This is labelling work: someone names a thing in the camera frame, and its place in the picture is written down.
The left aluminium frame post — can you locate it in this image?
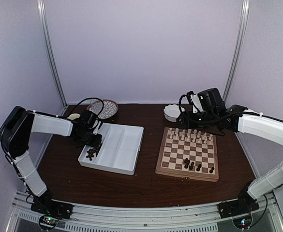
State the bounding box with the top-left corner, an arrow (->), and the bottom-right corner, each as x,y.
37,0 -> 68,108

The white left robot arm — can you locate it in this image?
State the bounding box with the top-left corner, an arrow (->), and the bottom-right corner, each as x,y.
0,106 -> 103,197

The right aluminium frame post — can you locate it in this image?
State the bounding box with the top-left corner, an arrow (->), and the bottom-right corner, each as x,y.
223,0 -> 250,102

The dark chess piece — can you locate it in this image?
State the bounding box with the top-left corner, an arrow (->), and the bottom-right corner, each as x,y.
184,159 -> 190,169

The dark pawn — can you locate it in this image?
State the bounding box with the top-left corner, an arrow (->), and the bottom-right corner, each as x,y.
189,162 -> 194,170

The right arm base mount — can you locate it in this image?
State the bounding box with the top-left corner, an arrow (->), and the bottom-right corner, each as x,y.
217,183 -> 260,219

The clear drinking glass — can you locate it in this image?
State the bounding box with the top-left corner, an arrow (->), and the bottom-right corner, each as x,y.
89,99 -> 104,115

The cream ribbed mug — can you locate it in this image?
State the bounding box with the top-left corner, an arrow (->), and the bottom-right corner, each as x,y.
67,113 -> 80,120

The aluminium frame post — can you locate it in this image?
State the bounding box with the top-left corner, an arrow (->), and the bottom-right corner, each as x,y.
223,0 -> 250,102
37,0 -> 68,108

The white scalloped bowl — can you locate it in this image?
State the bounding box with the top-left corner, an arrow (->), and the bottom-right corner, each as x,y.
163,104 -> 180,122

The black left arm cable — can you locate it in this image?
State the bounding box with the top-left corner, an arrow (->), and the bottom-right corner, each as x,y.
70,96 -> 105,121

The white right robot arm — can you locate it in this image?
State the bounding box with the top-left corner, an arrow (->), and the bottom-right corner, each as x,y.
177,88 -> 283,214

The aluminium front rail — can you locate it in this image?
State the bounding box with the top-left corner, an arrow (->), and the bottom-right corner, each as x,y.
3,193 -> 283,232

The patterned ceramic plate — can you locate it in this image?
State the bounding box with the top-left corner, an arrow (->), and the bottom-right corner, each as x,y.
87,100 -> 119,119

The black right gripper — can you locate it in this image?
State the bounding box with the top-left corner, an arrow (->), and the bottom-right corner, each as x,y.
177,111 -> 217,130

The wooden chessboard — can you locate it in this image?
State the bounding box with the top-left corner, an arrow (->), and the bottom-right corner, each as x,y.
155,127 -> 219,182

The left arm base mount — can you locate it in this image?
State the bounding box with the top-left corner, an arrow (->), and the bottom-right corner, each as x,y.
30,189 -> 73,219

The white plastic compartment tray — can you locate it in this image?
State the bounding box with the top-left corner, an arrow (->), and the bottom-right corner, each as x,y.
78,123 -> 144,175

